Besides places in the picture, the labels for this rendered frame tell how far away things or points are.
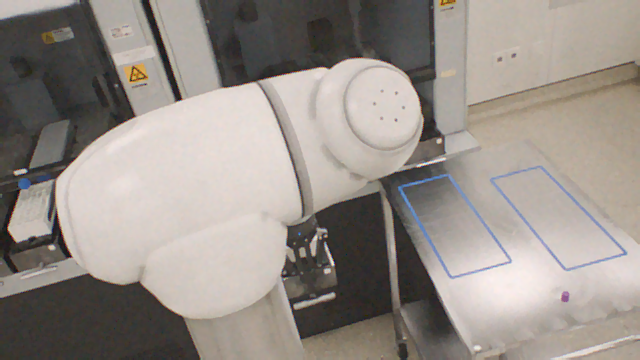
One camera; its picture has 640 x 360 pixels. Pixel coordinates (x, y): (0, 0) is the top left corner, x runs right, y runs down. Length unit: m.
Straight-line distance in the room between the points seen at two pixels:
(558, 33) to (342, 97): 2.95
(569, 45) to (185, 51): 2.44
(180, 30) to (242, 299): 1.03
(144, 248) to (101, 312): 1.42
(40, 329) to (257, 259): 1.50
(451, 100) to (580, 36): 1.79
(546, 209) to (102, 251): 1.13
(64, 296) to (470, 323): 1.20
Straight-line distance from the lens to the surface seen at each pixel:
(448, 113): 1.75
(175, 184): 0.42
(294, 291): 1.31
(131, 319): 1.88
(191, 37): 1.43
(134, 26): 1.43
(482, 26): 3.04
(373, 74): 0.43
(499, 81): 3.25
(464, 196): 1.41
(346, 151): 0.42
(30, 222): 1.69
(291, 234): 1.12
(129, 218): 0.43
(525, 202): 1.41
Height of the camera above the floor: 1.72
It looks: 36 degrees down
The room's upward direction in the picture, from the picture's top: 11 degrees counter-clockwise
